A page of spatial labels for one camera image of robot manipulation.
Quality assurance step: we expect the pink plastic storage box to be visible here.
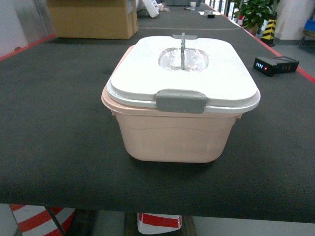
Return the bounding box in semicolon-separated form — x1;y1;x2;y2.
100;44;243;164

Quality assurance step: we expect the yellow black striped bollard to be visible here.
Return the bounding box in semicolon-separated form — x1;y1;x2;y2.
260;19;277;47

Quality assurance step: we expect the cardboard box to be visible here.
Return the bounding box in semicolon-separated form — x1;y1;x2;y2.
46;0;138;40

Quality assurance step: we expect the black battery pack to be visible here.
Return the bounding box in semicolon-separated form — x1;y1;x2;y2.
253;56;299;77

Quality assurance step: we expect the white lid grey handle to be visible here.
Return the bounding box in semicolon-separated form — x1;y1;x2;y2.
104;36;261;114

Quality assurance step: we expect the red white striped barrier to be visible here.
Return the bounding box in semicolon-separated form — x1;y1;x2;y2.
9;204;75;236

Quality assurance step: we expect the potted green plant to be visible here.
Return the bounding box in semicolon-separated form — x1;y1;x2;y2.
234;0;280;36

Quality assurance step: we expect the white paper cup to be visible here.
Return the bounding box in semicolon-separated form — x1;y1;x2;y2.
190;1;196;11

